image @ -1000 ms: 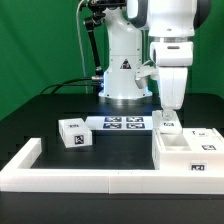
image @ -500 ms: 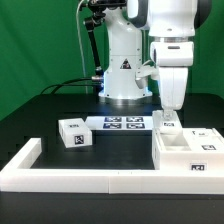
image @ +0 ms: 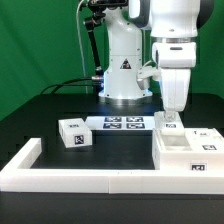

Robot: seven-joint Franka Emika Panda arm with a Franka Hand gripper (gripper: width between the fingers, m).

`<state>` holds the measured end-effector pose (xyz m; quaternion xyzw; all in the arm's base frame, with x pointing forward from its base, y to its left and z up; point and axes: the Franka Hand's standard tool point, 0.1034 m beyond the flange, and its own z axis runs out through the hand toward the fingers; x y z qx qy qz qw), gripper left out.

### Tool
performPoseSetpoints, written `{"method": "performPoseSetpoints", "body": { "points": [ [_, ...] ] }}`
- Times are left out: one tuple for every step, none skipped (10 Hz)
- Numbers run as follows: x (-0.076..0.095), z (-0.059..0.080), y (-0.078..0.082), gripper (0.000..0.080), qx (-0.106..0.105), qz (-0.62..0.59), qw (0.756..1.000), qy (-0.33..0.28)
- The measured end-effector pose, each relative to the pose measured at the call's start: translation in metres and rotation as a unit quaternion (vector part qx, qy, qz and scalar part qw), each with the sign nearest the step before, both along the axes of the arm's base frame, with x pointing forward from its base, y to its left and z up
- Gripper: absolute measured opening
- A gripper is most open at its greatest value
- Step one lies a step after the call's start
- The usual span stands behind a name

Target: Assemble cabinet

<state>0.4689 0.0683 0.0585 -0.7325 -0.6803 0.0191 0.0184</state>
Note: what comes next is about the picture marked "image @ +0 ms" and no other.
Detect white U-shaped fence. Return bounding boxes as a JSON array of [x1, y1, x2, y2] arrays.
[[0, 138, 224, 195]]

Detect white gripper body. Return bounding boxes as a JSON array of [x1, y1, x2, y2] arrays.
[[160, 69, 191, 112]]

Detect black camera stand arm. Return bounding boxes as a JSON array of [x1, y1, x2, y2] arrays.
[[78, 0, 131, 83]]

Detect black cables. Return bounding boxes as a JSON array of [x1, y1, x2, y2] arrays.
[[40, 77, 105, 96]]

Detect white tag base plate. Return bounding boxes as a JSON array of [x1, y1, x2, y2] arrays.
[[85, 116, 155, 131]]

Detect white cabinet top block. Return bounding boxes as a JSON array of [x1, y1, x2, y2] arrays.
[[58, 118, 92, 148]]

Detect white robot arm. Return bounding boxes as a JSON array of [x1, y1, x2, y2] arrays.
[[99, 0, 215, 121]]

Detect white cabinet body box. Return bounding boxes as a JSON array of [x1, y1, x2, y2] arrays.
[[152, 129, 224, 171]]

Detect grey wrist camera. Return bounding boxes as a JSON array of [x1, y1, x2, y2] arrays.
[[136, 66, 160, 90]]

